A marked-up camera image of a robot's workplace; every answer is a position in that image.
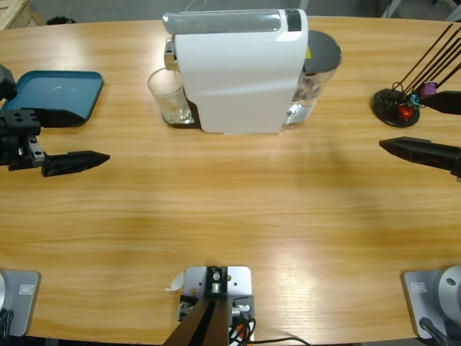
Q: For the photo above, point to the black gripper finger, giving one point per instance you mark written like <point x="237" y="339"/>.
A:
<point x="425" y="153"/>
<point x="446" y="102"/>

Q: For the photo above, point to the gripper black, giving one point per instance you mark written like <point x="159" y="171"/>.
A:
<point x="19" y="140"/>

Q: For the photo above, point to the clear drinking glass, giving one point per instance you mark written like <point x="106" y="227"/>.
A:
<point x="165" y="93"/>

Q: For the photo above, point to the robot arm grey base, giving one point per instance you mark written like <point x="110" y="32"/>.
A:
<point x="21" y="302"/>
<point x="425" y="306"/>

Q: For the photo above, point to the purple coffee capsule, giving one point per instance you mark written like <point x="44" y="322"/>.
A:
<point x="429" y="89"/>

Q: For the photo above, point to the teal coffee capsule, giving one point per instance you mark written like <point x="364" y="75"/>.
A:
<point x="416" y="100"/>

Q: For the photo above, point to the red coffee capsule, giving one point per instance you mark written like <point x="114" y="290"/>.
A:
<point x="406" y="111"/>

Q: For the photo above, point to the white capsule coffee machine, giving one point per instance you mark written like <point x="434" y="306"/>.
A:
<point x="234" y="79"/>

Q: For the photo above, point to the teal plastic tray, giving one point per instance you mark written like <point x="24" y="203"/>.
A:
<point x="61" y="90"/>

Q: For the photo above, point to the black capsule holder with rods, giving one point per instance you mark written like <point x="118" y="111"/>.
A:
<point x="385" y="104"/>

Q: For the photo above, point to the black object on floor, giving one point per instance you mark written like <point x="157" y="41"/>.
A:
<point x="59" y="20"/>

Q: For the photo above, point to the clear water tank black lid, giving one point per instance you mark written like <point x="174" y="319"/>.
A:
<point x="322" y="50"/>

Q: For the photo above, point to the white paper tape piece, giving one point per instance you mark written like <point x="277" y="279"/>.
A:
<point x="176" y="283"/>

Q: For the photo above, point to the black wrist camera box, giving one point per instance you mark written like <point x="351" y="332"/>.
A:
<point x="6" y="84"/>

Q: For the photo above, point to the white metal frame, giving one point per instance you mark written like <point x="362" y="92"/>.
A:
<point x="394" y="8"/>

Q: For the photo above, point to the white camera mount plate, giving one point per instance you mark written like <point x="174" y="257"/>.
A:
<point x="239" y="277"/>

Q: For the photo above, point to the dark camera mount post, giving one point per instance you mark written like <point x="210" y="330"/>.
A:
<point x="205" y="324"/>

